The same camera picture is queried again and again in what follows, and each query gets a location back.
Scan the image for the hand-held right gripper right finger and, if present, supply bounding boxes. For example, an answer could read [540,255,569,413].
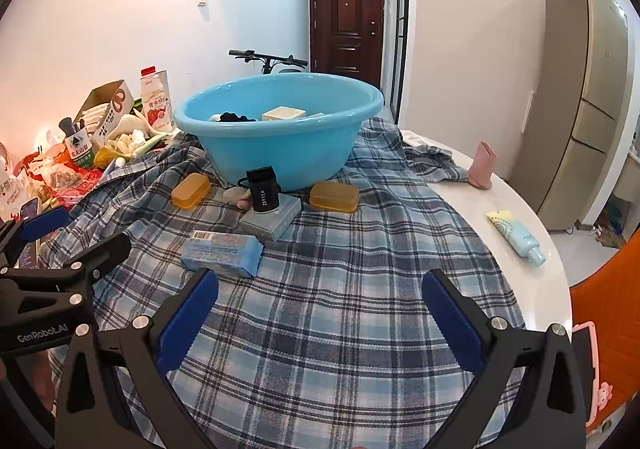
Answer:
[421,268,587,449]

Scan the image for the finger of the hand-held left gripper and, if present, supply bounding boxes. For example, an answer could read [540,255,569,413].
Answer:
[0,232,132,327]
[0,206,71,270]

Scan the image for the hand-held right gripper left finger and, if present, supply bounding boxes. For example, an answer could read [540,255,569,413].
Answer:
[54,268,236,449]

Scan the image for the blue wipes packet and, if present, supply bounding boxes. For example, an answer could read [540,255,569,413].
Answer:
[180,230,265,278]

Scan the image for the orange soap box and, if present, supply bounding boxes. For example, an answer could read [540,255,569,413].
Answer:
[308,181,360,214]
[171,173,211,210]

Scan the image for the grey-blue printed box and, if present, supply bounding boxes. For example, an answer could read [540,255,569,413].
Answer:
[239,193,304,243]

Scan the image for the small black box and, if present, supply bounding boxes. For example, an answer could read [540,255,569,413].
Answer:
[245,166,280,214]

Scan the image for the blue plastic basin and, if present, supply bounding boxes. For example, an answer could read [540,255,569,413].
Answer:
[173,73,385,193]

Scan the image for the pile of snack bags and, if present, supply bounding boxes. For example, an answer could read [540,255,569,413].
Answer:
[0,139,111,225]

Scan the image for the green label water bottle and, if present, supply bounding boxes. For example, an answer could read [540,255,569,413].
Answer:
[64,126,96,168]

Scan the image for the light blue tube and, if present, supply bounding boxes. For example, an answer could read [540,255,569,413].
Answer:
[486,210,547,268]

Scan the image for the white crumpled bag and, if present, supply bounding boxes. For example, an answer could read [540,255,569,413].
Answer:
[105,111,173,154]

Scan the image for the blue plaid cloth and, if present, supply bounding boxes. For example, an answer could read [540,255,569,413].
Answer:
[47,116,526,449]

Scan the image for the small pink white object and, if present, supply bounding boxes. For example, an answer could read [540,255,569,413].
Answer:
[222,186,253,210]

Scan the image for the open cardboard box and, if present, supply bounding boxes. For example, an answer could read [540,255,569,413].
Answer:
[73,80,136,150]

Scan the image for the pink case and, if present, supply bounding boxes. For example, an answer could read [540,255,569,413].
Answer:
[571,321,613,430]

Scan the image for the red cap milk bottle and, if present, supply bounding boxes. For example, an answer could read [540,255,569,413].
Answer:
[139,67,175,132]

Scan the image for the orange chair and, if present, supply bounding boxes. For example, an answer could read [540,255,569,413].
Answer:
[569,229,640,430]

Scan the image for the pink cup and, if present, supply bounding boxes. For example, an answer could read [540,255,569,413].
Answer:
[468,142,498,190]

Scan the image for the white paper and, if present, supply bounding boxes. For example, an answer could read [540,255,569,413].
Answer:
[400,129,453,152]

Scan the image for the white square box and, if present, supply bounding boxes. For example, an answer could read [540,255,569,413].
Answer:
[262,106,306,122]

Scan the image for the beige refrigerator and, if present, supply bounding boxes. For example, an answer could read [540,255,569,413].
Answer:
[510,0,632,233]

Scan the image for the black bicycle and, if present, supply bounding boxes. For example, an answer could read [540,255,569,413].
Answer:
[228,49,309,76]

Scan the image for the black framed glass door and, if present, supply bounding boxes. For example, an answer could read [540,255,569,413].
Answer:
[390,0,411,124]

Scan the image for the brown door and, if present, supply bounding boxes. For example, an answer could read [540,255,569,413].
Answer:
[308,0,386,84]

